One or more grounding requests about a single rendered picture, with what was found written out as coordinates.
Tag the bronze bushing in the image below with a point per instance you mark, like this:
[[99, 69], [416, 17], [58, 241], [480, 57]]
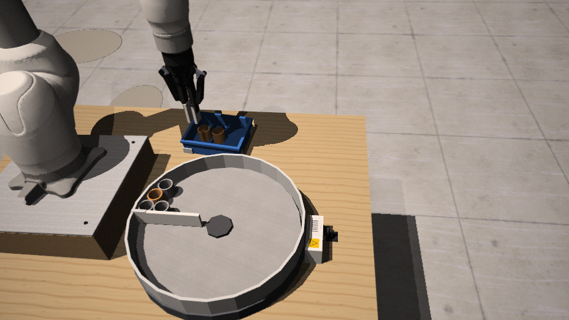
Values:
[[155, 195], [204, 133], [218, 135]]

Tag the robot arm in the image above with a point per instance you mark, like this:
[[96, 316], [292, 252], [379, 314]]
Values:
[[39, 84]]

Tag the blue plastic crate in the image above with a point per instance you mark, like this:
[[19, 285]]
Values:
[[237, 130]]

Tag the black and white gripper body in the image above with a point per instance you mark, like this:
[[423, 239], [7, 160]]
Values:
[[184, 61]]

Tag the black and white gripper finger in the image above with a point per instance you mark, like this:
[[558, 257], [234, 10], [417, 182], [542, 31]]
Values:
[[196, 95], [177, 89]]

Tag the grey metal bushing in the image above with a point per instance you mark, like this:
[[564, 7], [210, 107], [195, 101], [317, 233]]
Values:
[[146, 205], [162, 206], [167, 187]]

